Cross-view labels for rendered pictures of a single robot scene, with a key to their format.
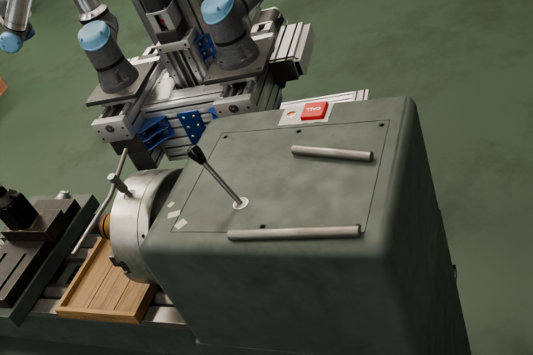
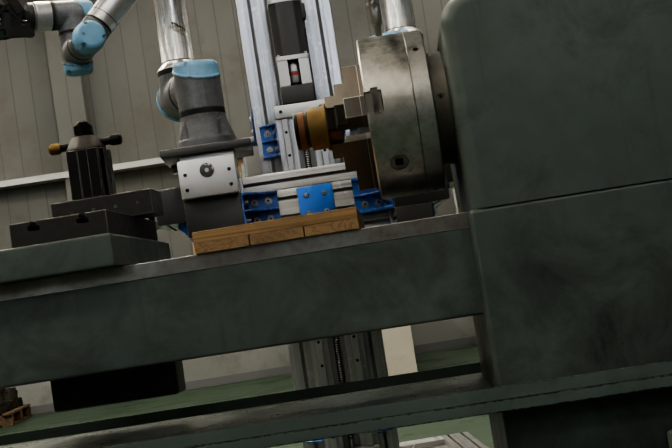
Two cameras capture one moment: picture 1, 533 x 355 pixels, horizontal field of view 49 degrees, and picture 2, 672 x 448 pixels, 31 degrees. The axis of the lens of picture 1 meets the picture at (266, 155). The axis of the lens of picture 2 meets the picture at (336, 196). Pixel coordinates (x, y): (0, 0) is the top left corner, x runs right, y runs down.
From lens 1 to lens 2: 220 cm
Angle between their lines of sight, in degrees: 49
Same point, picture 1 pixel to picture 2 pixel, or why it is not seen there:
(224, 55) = not seen: hidden behind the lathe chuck
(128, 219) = (388, 42)
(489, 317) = not seen: outside the picture
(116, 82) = (215, 130)
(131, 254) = (393, 73)
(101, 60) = (205, 95)
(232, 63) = not seen: hidden behind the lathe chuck
